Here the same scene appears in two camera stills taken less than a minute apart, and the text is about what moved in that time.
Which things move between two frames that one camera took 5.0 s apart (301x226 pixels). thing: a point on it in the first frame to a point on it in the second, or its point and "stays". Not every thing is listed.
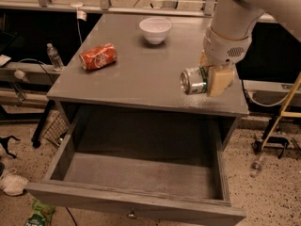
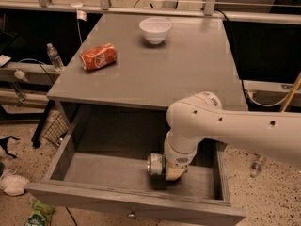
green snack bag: (41, 214) stays
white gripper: (221, 50) to (176, 157)
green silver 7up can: (194, 80) to (156, 163)
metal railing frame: (105, 7) stays
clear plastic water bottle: (55, 58) stays
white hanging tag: (80, 14) stays
